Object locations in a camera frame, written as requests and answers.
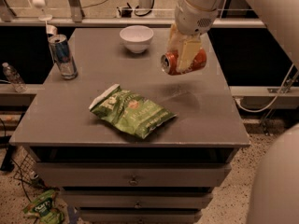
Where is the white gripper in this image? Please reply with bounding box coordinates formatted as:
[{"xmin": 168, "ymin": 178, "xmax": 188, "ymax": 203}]
[{"xmin": 166, "ymin": 0, "xmax": 218, "ymax": 73}]

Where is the orange crushed coke can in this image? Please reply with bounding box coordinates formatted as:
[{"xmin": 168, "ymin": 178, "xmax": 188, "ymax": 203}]
[{"xmin": 161, "ymin": 49, "xmax": 206, "ymax": 76}]

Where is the green jalapeno chip bag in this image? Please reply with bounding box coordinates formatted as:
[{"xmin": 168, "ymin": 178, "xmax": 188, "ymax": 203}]
[{"xmin": 89, "ymin": 84, "xmax": 176, "ymax": 139}]

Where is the blue silver energy drink can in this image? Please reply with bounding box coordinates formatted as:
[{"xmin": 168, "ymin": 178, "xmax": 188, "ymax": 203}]
[{"xmin": 48, "ymin": 35, "xmax": 78, "ymax": 79}]

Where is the green chip bag on floor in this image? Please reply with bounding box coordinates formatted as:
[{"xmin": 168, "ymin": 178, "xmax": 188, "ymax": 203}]
[{"xmin": 23, "ymin": 189, "xmax": 64, "ymax": 224}]

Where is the white ceramic bowl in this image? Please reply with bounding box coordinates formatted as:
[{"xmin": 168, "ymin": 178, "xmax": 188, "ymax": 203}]
[{"xmin": 120, "ymin": 25, "xmax": 154, "ymax": 54}]

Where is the grey drawer cabinet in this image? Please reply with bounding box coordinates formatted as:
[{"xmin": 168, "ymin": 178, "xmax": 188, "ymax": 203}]
[{"xmin": 11, "ymin": 28, "xmax": 249, "ymax": 224}]

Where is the white desk lamp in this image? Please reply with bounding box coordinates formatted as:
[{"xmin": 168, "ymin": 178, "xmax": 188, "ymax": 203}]
[{"xmin": 32, "ymin": 0, "xmax": 58, "ymax": 36}]

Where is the clear plastic water bottle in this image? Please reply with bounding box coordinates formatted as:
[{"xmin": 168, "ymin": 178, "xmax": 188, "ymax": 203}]
[{"xmin": 2, "ymin": 63, "xmax": 27, "ymax": 93}]

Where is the middle grey drawer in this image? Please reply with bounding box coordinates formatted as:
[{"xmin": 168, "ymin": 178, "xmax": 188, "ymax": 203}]
[{"xmin": 61, "ymin": 190, "xmax": 213, "ymax": 209}]

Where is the grey drawer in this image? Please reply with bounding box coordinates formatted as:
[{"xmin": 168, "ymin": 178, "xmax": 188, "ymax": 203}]
[
  {"xmin": 61, "ymin": 190, "xmax": 213, "ymax": 209},
  {"xmin": 34, "ymin": 163, "xmax": 231, "ymax": 188},
  {"xmin": 79, "ymin": 210, "xmax": 202, "ymax": 224}
]

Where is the top grey drawer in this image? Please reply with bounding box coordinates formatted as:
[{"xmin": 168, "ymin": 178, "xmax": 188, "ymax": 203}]
[{"xmin": 34, "ymin": 163, "xmax": 231, "ymax": 188}]

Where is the bottom grey drawer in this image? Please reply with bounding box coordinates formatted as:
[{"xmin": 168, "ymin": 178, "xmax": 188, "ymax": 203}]
[{"xmin": 79, "ymin": 210, "xmax": 202, "ymax": 224}]

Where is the white cable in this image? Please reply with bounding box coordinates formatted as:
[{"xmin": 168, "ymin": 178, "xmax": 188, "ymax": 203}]
[{"xmin": 235, "ymin": 63, "xmax": 295, "ymax": 114}]

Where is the black wire basket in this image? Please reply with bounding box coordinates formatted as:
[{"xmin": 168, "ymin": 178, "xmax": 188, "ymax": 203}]
[{"xmin": 14, "ymin": 154, "xmax": 44, "ymax": 189}]

